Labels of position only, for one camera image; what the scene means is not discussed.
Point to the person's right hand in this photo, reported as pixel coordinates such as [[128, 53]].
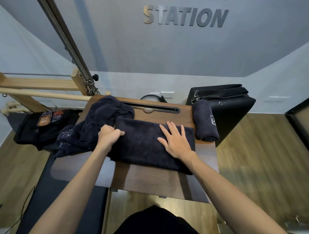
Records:
[[177, 144]]

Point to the person's left hand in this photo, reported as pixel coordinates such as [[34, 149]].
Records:
[[107, 138]]

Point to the person's right middle finger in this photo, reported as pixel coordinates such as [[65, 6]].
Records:
[[171, 129]]

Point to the person's right thumb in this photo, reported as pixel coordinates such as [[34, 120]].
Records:
[[163, 144]]

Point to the person's right little finger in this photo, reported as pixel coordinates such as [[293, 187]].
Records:
[[183, 132]]

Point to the person's left thumb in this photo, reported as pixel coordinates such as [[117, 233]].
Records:
[[120, 133]]

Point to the person's right forearm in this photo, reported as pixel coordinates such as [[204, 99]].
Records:
[[222, 192]]

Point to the person's left forearm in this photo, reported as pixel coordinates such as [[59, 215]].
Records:
[[72, 192]]

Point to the rolled dark towel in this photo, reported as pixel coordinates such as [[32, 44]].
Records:
[[205, 120]]

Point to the crumpled dark towel pile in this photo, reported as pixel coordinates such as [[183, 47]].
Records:
[[96, 120]]

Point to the black padded box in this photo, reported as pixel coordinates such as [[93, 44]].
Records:
[[231, 108]]

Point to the black round knob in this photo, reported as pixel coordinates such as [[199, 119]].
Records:
[[95, 77]]

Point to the person's black clothing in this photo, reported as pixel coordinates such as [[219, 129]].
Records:
[[157, 220]]

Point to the black bag with orange print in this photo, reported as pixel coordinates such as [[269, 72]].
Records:
[[43, 125]]

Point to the round wooden bar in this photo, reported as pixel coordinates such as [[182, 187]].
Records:
[[48, 94]]

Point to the black padded bench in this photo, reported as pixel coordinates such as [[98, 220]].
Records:
[[62, 192]]

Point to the dark metal pole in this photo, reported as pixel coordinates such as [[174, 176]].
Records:
[[70, 31]]

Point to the black framed panel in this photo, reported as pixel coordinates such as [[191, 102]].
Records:
[[298, 120]]

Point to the white wall socket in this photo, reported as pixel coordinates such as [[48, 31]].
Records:
[[167, 94]]

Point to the wooden exercise frame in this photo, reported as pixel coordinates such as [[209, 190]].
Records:
[[36, 84]]

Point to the white wall cover plate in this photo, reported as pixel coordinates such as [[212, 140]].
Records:
[[278, 98]]

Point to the grey wall letters sign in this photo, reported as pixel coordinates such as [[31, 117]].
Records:
[[185, 16]]

